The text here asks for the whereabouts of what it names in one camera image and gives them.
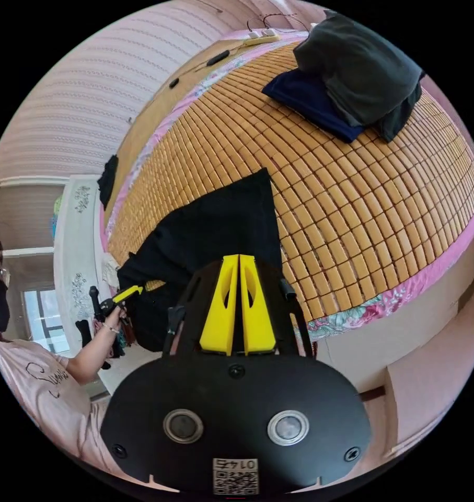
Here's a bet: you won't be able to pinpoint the black pants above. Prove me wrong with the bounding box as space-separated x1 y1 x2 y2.
117 168 283 352

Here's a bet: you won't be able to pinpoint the pile of clothes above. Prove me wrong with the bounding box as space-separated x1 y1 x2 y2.
261 10 424 143

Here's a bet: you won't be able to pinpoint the white cupboard with floral print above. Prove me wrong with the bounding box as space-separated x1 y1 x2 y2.
53 175 106 356

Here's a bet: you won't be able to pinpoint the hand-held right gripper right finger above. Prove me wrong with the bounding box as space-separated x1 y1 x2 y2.
239 254 277 356

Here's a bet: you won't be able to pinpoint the person's left hand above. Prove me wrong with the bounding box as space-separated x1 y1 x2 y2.
102 306 128 335

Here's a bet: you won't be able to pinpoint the black garment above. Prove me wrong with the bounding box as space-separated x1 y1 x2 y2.
97 154 120 209

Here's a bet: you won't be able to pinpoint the white power strip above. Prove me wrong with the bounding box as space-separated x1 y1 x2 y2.
247 28 281 48

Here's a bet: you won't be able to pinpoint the person's left forearm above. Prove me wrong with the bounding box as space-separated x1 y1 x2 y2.
65 326 119 386

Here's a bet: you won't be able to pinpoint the person's body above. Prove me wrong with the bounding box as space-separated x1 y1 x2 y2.
0 219 122 473

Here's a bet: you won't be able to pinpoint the bed with woven mat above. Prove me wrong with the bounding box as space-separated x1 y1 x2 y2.
98 28 474 342

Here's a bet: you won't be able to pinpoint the window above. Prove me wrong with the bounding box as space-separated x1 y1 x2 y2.
22 288 71 355

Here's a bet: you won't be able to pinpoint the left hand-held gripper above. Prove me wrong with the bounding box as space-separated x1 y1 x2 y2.
98 285 145 326

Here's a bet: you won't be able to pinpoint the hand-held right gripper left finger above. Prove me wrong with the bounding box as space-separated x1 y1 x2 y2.
199 254 240 355

